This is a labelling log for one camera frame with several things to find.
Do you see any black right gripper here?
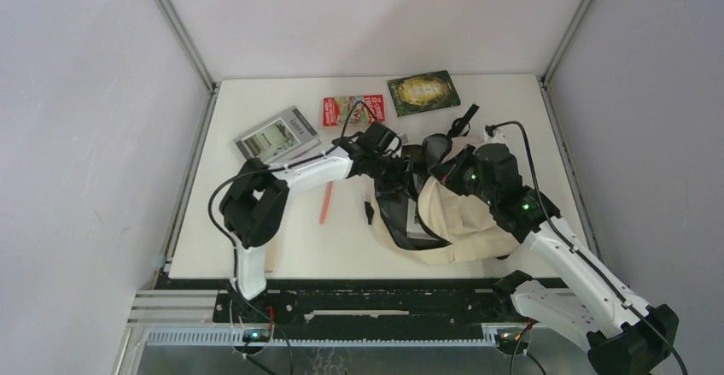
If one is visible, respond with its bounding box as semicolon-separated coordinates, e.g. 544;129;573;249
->
429;144;497;207

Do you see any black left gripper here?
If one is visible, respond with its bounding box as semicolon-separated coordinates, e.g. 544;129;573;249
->
365;152;417;203

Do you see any cream canvas student bag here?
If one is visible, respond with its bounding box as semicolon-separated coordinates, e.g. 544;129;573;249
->
365;104;519;266

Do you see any grey ianra book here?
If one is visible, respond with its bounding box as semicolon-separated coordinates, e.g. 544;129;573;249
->
234;105;321;164

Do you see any white Singularity palm magazine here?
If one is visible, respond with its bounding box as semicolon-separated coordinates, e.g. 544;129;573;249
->
406;173;434;241

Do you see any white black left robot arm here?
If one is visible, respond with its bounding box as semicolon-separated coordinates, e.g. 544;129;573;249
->
207;121;406;321

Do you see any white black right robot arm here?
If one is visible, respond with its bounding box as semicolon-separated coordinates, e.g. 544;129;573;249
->
429;143;680;374

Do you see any red comic book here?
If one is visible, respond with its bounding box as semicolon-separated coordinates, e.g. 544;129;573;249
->
321;95;386;128

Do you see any orange pen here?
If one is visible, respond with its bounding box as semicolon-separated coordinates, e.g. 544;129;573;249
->
319;182;334;225

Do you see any green yellow book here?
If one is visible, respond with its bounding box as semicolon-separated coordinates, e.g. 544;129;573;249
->
387;70;461;117

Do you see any tan small wallet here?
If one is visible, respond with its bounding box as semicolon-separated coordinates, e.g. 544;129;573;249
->
264;237;279;273

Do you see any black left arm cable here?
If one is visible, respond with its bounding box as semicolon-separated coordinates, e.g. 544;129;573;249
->
207;100;377;375

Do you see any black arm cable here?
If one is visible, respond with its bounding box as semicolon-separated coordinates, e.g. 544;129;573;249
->
484;120;689;375
207;100;377;375

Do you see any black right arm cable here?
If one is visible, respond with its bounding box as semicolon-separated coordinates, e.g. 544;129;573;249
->
484;120;689;375

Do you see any aluminium frame right post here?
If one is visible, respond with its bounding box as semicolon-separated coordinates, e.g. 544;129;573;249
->
540;0;595;88

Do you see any aluminium frame post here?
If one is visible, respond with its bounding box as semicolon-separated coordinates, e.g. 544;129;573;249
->
133;0;219;97
540;0;595;88

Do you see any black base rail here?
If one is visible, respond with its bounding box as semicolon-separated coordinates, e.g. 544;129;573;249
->
155;275;526;343

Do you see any aluminium frame left post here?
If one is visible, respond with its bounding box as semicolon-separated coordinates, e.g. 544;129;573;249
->
133;0;219;97

